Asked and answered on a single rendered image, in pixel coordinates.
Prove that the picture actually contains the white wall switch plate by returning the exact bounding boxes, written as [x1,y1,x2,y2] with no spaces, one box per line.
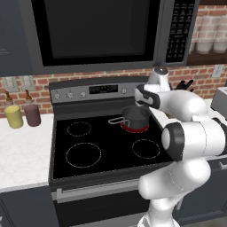
[20,75,36,92]
[2,76,20,93]

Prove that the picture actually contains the grey saucepan with handle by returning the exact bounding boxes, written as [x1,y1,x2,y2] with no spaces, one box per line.
[107,106,152,131]

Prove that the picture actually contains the black and grey stove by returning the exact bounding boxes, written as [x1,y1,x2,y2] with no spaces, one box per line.
[48,75,178,227]

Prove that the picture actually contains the grey toaster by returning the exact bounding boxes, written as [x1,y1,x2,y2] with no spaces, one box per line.
[209,86,227,120]

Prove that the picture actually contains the dark grey wall cupboard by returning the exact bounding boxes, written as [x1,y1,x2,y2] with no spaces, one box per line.
[0,0,34,77]

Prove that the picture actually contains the grey microwave oven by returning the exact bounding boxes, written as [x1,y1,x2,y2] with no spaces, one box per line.
[18,0,202,75]

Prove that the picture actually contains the black utensils in holder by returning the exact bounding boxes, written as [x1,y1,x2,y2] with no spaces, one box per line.
[173,78,196,93]

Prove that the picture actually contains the silver cupboard handle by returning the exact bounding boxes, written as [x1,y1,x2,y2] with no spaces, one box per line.
[217,160,227,173]

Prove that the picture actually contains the dark grey base cupboard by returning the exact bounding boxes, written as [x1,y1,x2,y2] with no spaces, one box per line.
[173,158,227,227]
[0,185,60,227]

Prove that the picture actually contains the black oven door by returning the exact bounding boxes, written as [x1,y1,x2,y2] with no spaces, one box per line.
[51,189,154,227]

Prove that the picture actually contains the maroon squeeze bottle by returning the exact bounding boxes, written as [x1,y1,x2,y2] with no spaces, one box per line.
[23,89,43,128]

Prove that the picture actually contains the silver oven door handle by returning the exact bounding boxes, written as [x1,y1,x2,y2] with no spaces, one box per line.
[55,178,143,204]

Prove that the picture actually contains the white wall outlet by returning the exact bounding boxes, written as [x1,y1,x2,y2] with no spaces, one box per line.
[211,64,225,79]

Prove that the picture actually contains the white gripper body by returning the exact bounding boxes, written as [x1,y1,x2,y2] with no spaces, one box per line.
[135,98,153,110]

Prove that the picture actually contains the yellow squeeze bottle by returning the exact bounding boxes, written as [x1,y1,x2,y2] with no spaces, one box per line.
[4,90,25,129]

